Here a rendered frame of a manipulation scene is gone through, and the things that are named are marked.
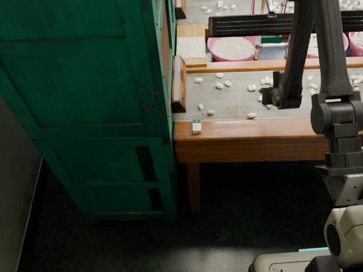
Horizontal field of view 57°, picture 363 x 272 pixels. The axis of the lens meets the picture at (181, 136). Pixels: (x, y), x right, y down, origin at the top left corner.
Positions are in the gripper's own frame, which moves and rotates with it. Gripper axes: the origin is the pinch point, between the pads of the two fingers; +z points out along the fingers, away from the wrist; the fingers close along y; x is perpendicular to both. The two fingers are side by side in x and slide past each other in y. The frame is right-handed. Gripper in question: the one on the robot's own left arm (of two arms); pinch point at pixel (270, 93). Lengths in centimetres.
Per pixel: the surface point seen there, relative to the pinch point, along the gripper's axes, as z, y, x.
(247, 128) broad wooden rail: -1.8, 9.8, 13.7
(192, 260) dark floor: 24, 35, 92
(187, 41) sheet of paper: 41, 34, -24
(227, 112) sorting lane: 8.4, 16.7, 8.5
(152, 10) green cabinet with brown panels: -48, 41, -28
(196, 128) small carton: -3.5, 30.8, 12.6
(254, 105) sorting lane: 11.1, 4.6, 6.2
